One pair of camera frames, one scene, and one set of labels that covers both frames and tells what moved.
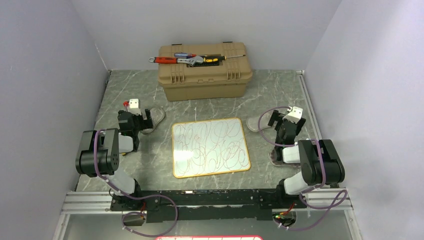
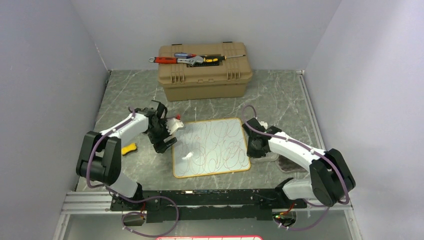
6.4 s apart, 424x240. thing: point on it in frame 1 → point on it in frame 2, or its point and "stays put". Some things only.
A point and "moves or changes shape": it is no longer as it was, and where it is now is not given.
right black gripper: x=277 y=117 → x=251 y=153
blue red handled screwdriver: x=184 y=55 stays put
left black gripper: x=146 y=123 → x=159 y=145
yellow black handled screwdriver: x=215 y=60 stays put
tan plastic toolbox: x=226 y=79 stays put
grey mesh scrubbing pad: x=252 y=122 moves or changes shape
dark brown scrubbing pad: x=273 y=158 → x=287 y=165
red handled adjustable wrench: x=192 y=60 stays put
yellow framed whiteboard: x=209 y=147 stays put
